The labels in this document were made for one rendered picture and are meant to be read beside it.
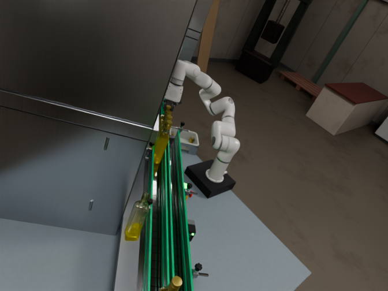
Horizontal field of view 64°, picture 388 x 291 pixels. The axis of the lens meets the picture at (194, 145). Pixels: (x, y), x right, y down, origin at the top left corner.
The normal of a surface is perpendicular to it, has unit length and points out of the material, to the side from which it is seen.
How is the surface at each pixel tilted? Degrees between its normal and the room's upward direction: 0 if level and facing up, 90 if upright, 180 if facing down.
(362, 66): 90
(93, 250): 0
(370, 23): 90
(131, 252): 0
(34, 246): 0
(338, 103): 90
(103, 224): 90
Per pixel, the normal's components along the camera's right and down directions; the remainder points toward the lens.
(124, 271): 0.35, -0.77
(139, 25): 0.09, 0.59
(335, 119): -0.71, 0.15
